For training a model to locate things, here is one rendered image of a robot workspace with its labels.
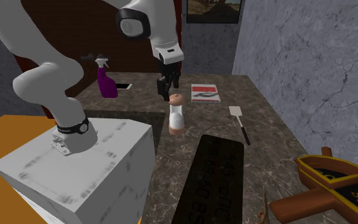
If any white spatula with black handle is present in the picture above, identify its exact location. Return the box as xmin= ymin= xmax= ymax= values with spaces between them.
xmin=228 ymin=106 xmax=251 ymax=146

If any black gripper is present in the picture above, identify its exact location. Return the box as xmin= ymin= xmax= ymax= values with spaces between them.
xmin=156 ymin=60 xmax=181 ymax=101

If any brown wooden boat model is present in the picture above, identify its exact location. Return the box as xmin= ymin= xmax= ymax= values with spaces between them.
xmin=268 ymin=146 xmax=358 ymax=224

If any brown and white salt grinder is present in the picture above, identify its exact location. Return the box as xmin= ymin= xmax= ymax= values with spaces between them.
xmin=168 ymin=94 xmax=185 ymax=136

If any white block robot stand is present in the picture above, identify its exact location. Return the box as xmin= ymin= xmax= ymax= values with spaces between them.
xmin=0 ymin=117 xmax=156 ymax=224

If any dark framed wall picture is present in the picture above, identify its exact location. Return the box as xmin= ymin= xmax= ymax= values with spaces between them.
xmin=186 ymin=0 xmax=244 ymax=25

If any red and white book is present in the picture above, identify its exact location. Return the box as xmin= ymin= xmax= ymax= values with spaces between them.
xmin=191 ymin=83 xmax=221 ymax=104

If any dark brown wooden door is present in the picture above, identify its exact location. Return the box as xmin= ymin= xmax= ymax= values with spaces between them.
xmin=13 ymin=0 xmax=183 ymax=120

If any black flat panel with digits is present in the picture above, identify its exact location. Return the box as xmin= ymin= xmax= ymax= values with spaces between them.
xmin=170 ymin=134 xmax=245 ymax=224

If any purple spray bottle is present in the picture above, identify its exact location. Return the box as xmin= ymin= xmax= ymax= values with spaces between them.
xmin=95 ymin=57 xmax=119 ymax=99

